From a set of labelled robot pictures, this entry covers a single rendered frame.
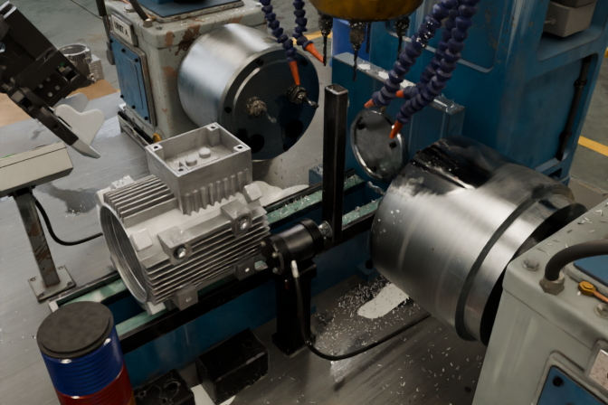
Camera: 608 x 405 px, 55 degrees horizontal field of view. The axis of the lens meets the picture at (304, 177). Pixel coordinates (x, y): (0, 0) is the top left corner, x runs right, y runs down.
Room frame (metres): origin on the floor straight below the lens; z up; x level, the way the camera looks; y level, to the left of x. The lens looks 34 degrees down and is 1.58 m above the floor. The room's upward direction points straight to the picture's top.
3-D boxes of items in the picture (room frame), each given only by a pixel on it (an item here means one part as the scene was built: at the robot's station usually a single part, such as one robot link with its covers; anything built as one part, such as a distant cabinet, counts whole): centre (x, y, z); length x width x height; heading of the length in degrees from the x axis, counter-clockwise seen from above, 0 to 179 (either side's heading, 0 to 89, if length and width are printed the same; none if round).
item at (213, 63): (1.17, 0.15, 1.04); 0.37 x 0.25 x 0.25; 37
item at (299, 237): (0.74, -0.15, 0.92); 0.45 x 0.13 x 0.24; 127
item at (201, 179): (0.73, 0.15, 1.11); 0.12 x 0.11 x 0.07; 128
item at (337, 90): (0.71, -0.04, 1.12); 0.04 x 0.03 x 0.26; 127
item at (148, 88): (1.37, 0.29, 0.99); 0.35 x 0.31 x 0.37; 37
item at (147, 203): (0.70, 0.19, 1.01); 0.20 x 0.19 x 0.19; 128
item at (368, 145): (0.95, -0.14, 1.01); 0.15 x 0.02 x 0.15; 37
